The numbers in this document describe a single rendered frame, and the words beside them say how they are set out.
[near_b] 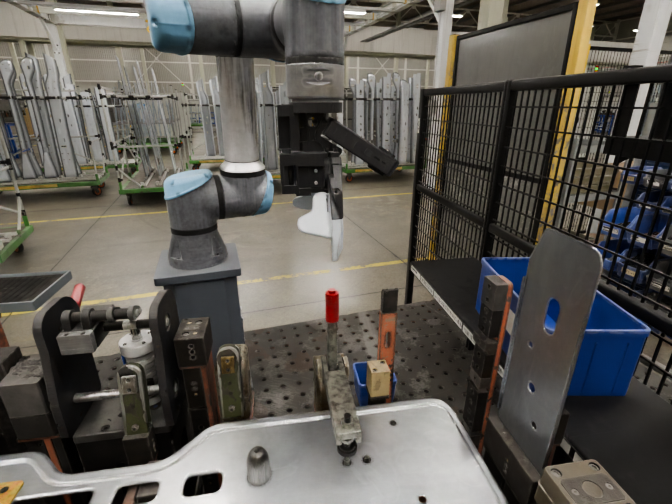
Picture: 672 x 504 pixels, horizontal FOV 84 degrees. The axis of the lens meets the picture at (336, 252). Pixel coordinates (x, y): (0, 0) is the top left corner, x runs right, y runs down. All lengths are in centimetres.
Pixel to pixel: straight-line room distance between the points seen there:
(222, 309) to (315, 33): 74
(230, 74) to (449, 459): 87
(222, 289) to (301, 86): 65
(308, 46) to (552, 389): 53
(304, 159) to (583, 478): 53
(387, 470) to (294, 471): 13
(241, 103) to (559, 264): 74
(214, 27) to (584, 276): 54
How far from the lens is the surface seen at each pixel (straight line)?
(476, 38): 328
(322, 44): 50
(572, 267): 53
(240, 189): 99
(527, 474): 68
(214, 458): 66
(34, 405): 82
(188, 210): 98
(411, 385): 122
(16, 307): 87
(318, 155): 50
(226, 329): 108
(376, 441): 66
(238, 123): 97
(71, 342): 72
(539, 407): 63
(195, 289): 102
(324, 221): 50
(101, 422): 84
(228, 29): 58
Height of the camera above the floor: 149
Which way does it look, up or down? 21 degrees down
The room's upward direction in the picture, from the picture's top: straight up
